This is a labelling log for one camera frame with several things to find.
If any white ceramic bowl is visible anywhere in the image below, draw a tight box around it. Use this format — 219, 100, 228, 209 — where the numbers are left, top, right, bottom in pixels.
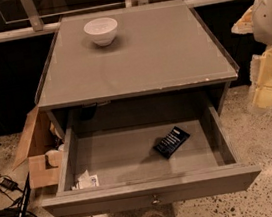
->
83, 17, 118, 47

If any dark blue rxbar wrapper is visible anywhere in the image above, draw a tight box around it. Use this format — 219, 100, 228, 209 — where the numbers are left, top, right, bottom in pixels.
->
154, 126, 190, 159

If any black power adapter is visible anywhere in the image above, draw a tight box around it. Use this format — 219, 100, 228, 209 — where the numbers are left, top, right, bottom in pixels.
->
0, 178, 18, 191

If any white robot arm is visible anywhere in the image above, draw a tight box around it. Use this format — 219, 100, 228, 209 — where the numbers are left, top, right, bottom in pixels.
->
231, 0, 272, 110

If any open grey top drawer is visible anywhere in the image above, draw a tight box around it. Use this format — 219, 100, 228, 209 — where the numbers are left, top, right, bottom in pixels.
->
28, 82, 266, 217

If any crumpled white paper packet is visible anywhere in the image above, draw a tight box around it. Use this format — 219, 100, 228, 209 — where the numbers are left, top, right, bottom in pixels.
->
71, 170, 99, 190

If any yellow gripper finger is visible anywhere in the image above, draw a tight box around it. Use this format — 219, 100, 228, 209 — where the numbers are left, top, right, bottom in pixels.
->
231, 6, 253, 35
249, 45, 272, 109

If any brown cardboard box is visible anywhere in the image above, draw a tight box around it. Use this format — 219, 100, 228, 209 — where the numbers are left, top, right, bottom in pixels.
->
13, 106, 63, 189

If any small metal drawer knob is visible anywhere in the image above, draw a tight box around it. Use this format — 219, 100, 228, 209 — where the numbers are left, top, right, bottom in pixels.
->
151, 195, 161, 206

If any grey cabinet with glass top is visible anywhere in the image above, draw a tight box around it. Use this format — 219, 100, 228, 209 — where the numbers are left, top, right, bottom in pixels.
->
23, 0, 247, 142

